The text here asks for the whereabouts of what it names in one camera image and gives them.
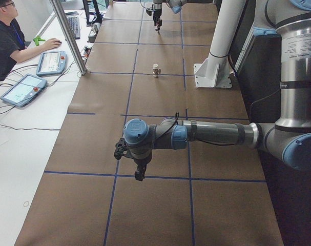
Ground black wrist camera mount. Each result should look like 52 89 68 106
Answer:
114 138 133 160

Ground black keyboard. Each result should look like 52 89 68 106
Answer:
67 16 80 39

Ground white PPR valve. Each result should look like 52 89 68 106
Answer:
152 64 161 78

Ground seated person black shirt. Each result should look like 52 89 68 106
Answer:
0 1 61 81

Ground blue teach pendant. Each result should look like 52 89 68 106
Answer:
0 74 47 108
36 51 67 77

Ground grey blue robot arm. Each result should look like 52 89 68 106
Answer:
146 0 216 34
114 1 311 181

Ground far blue teach pendant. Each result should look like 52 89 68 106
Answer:
36 51 67 77

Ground white pillar mount base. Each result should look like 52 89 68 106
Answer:
194 0 246 88

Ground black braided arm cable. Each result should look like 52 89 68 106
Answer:
152 111 233 149

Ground green plastic object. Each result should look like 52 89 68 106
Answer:
33 36 46 46

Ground near blue teach pendant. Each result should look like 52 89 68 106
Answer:
0 74 47 108

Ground black monitor stand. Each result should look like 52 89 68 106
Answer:
82 0 103 27

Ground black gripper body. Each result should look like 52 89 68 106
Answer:
153 9 161 22
134 153 152 167

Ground aluminium frame post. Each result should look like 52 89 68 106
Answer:
49 0 87 76

